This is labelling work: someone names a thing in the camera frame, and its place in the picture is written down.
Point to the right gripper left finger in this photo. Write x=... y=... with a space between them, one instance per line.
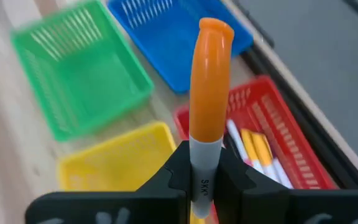
x=176 y=177

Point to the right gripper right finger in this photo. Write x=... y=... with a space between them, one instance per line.
x=228 y=186

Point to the yellow cap white marker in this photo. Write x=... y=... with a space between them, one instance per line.
x=261 y=149
x=249 y=146

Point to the white barrel marker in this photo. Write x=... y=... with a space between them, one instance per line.
x=236 y=137

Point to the orange cap white marker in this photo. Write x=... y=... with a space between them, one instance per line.
x=210 y=93

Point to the yellow plastic basket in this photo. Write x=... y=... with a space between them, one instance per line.
x=120 y=161

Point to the red plastic basket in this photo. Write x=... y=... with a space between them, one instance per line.
x=275 y=105

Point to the blue plastic basket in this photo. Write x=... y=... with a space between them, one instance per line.
x=172 y=46

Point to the green plastic basket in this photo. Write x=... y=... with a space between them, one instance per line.
x=89 y=77

